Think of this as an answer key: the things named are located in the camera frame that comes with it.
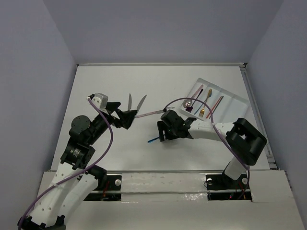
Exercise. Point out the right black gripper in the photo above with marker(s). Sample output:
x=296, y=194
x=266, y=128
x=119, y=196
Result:
x=162, y=126

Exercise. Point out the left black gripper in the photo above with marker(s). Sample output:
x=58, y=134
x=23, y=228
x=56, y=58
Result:
x=117, y=113

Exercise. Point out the purple spoon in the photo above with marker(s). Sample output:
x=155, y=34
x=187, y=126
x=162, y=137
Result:
x=189, y=109

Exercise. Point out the silver spoon pink handle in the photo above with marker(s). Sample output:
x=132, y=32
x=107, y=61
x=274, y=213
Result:
x=188, y=102

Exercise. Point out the gold fork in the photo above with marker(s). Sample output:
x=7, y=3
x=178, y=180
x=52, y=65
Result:
x=202, y=111

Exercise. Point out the orange chopstick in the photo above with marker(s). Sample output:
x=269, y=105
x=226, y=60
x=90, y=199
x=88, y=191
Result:
x=214, y=107

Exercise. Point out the blue chopstick diagonal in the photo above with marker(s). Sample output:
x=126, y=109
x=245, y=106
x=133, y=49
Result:
x=215, y=109

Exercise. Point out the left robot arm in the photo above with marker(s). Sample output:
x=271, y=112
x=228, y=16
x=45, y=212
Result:
x=75, y=178

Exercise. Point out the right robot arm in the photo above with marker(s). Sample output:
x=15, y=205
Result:
x=244, y=141

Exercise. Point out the white divided utensil tray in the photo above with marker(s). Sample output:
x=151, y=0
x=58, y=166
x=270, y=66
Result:
x=231, y=106

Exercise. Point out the silver knife dark handle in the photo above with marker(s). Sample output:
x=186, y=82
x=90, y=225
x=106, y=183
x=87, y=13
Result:
x=130, y=102

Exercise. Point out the silver knife pink handle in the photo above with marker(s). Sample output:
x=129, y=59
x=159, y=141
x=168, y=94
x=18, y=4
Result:
x=149, y=113

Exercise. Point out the silver knife teal handle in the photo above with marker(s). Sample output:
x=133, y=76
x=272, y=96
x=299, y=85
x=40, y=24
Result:
x=140, y=103

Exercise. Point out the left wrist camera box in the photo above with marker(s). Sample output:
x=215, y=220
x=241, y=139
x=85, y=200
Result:
x=99, y=99

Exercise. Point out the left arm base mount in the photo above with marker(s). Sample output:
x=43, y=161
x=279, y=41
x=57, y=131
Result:
x=108, y=189

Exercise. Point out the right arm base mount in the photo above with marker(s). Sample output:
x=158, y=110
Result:
x=218, y=190

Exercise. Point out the aluminium frame rail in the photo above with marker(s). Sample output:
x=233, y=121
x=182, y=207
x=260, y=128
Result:
x=240, y=65

